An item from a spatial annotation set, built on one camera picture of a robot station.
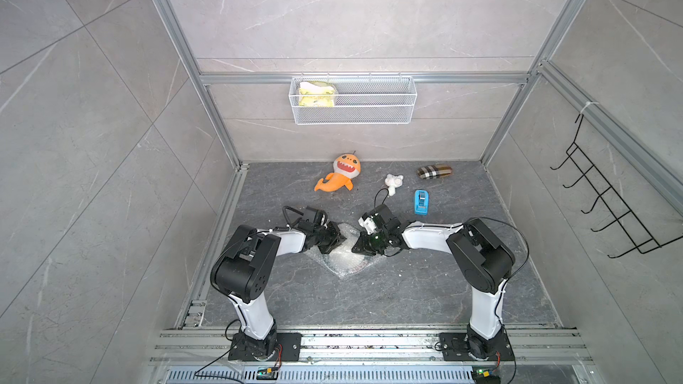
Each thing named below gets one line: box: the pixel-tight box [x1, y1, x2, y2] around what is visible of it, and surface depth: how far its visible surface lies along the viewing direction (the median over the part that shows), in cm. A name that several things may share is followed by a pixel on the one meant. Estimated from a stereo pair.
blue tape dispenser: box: [414, 189, 430, 216], surface depth 106 cm
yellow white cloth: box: [297, 80, 336, 108], surface depth 89 cm
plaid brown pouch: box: [416, 164, 454, 180], surface depth 116 cm
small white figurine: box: [384, 173, 404, 197], surface depth 112 cm
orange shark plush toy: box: [313, 150, 362, 193], surface depth 111 cm
